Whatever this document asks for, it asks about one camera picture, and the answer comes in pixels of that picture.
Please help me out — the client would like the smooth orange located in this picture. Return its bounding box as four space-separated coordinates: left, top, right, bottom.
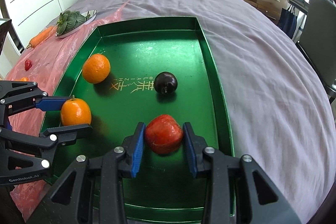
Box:
60 96 92 126

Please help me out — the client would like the large wrinkled orange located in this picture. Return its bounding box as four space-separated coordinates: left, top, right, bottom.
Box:
82 53 110 84

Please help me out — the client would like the red fruit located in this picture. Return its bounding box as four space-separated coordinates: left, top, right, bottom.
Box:
144 114 183 155
25 59 33 71

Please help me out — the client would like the green metal tray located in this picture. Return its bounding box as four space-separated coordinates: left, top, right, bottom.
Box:
48 16 234 223

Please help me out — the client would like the dark purple plum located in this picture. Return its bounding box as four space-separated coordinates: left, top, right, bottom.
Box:
153 72 178 94

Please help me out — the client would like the pink plastic sheet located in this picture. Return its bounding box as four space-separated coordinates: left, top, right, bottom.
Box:
1 3 126 223

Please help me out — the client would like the orange carrot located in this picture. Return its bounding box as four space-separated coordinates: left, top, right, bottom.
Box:
26 26 55 49

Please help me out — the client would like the green leafy vegetable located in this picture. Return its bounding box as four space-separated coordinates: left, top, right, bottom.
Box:
56 10 91 36

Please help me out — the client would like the silver oval plate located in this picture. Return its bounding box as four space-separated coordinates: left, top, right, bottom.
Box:
55 10 97 39

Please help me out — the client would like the grey office chair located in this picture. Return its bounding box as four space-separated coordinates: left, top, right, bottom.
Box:
296 0 335 103

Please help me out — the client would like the blue bag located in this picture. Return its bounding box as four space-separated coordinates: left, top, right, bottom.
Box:
277 5 297 39

